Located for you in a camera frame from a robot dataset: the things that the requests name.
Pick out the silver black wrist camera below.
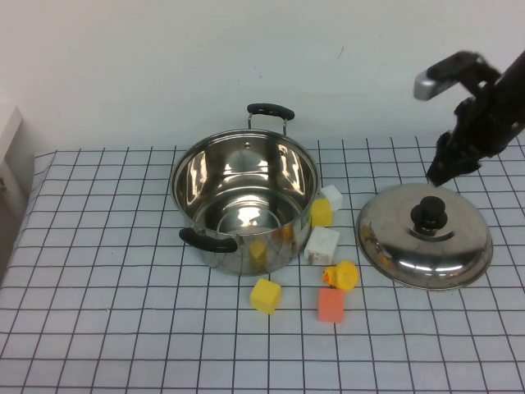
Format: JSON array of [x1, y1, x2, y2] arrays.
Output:
[[413, 50, 500, 102]]

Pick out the white cabinet side panel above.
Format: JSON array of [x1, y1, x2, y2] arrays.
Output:
[[0, 105, 36, 284]]

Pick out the stainless steel lid black knob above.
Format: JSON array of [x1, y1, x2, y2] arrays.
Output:
[[354, 183, 494, 291]]

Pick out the yellow rubber duck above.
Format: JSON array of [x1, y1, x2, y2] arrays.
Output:
[[321, 260, 359, 292]]

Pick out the small white foam cube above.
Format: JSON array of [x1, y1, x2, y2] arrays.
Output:
[[319, 185, 344, 213]]

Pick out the orange foam block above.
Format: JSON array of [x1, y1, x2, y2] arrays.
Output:
[[317, 286, 345, 324]]

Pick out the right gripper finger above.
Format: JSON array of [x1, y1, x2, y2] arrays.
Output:
[[425, 131, 454, 186], [445, 137, 483, 184]]

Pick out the stainless steel pot black handles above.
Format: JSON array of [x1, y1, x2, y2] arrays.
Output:
[[169, 103, 321, 277]]

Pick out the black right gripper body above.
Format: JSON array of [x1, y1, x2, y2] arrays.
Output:
[[452, 77, 525, 162]]

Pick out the stained white foam cube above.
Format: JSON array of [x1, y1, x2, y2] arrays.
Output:
[[304, 226, 341, 266]]

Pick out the yellow foam cube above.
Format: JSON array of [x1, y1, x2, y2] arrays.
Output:
[[249, 277, 282, 315], [308, 199, 334, 228]]

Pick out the white black grid tablecloth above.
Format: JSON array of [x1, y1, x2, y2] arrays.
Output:
[[0, 131, 525, 394]]

